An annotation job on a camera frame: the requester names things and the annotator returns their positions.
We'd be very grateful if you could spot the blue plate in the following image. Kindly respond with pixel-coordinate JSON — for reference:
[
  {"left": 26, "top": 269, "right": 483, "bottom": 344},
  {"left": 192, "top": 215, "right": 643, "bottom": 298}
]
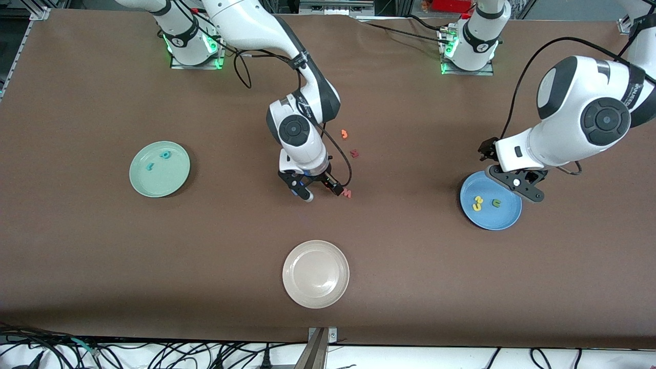
[{"left": 460, "top": 171, "right": 522, "bottom": 231}]

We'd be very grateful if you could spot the beige plate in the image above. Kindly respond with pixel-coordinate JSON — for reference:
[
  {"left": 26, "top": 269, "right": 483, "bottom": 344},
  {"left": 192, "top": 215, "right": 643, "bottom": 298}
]
[{"left": 282, "top": 240, "right": 350, "bottom": 309}]

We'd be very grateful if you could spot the red box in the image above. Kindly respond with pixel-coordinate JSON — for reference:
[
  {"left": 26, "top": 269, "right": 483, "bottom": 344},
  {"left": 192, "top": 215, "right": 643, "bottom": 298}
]
[{"left": 429, "top": 0, "right": 475, "bottom": 13}]

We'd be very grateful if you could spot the mint green plate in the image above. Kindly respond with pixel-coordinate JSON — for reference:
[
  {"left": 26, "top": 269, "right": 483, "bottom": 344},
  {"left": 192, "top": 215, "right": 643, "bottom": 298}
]
[{"left": 129, "top": 141, "right": 191, "bottom": 198}]

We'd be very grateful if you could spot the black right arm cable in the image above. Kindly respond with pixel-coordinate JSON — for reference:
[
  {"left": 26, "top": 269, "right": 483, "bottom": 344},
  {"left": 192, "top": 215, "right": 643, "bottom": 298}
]
[{"left": 225, "top": 44, "right": 354, "bottom": 189}]

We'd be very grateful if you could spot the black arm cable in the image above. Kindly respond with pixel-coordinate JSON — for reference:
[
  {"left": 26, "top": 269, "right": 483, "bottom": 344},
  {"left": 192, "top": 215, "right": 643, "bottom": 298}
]
[
  {"left": 498, "top": 18, "right": 656, "bottom": 176},
  {"left": 225, "top": 44, "right": 354, "bottom": 189}
]

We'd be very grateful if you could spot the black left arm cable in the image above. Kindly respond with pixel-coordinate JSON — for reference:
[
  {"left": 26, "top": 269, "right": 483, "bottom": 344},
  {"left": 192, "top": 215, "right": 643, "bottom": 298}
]
[{"left": 498, "top": 18, "right": 656, "bottom": 176}]

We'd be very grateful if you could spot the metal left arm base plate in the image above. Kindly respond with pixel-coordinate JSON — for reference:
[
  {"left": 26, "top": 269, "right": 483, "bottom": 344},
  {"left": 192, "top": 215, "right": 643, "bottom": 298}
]
[{"left": 440, "top": 28, "right": 495, "bottom": 76}]

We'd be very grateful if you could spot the black table cable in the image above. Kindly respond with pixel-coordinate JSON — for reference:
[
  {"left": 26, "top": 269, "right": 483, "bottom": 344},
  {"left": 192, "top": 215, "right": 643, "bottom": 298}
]
[{"left": 356, "top": 18, "right": 446, "bottom": 44}]

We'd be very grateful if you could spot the aluminium profile bracket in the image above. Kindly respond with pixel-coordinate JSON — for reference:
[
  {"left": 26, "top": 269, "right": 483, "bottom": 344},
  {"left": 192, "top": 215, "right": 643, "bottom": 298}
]
[{"left": 295, "top": 327, "right": 338, "bottom": 369}]

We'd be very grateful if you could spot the grey metal frame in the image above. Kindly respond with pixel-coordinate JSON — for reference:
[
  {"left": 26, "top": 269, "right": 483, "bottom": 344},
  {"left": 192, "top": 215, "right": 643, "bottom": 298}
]
[{"left": 299, "top": 0, "right": 376, "bottom": 16}]

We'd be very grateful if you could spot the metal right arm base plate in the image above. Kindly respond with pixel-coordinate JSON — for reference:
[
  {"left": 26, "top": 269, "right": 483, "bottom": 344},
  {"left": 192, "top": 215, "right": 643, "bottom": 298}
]
[{"left": 171, "top": 20, "right": 227, "bottom": 70}]

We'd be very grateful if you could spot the teal floor cable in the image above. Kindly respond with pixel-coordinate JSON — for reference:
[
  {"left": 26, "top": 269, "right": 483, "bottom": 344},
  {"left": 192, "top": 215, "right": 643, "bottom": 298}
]
[{"left": 71, "top": 336, "right": 100, "bottom": 359}]

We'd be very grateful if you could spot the black floor cable bundle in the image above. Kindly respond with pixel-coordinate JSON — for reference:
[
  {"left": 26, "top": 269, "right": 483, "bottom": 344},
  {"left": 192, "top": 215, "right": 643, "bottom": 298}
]
[{"left": 0, "top": 322, "right": 103, "bottom": 369}]

